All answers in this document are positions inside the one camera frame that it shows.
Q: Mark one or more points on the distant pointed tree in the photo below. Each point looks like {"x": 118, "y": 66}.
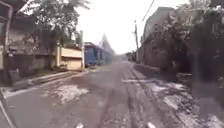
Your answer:
{"x": 106, "y": 45}

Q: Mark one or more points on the blue truck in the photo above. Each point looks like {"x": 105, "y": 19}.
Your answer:
{"x": 94, "y": 55}

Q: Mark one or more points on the grey asphalt road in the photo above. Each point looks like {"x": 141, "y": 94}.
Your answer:
{"x": 110, "y": 96}

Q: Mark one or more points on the utility pole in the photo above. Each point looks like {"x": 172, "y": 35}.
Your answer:
{"x": 136, "y": 41}

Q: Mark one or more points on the grey gabled building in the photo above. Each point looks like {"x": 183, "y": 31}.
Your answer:
{"x": 156, "y": 21}

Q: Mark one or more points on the robot's own part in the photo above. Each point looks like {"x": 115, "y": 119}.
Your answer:
{"x": 151, "y": 125}
{"x": 79, "y": 125}

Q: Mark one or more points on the large leafy tree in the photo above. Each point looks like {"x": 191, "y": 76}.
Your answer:
{"x": 58, "y": 20}

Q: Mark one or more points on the concrete kerb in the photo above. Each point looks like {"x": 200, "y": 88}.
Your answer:
{"x": 40, "y": 80}

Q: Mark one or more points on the grey weathered building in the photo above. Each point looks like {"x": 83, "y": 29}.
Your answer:
{"x": 23, "y": 50}

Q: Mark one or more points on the trees with dense foliage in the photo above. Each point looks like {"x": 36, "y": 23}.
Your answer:
{"x": 200, "y": 40}

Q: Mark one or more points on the beige gate wall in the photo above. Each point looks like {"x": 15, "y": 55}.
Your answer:
{"x": 70, "y": 58}

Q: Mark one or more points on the brick wall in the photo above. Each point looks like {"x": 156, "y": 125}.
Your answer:
{"x": 155, "y": 53}

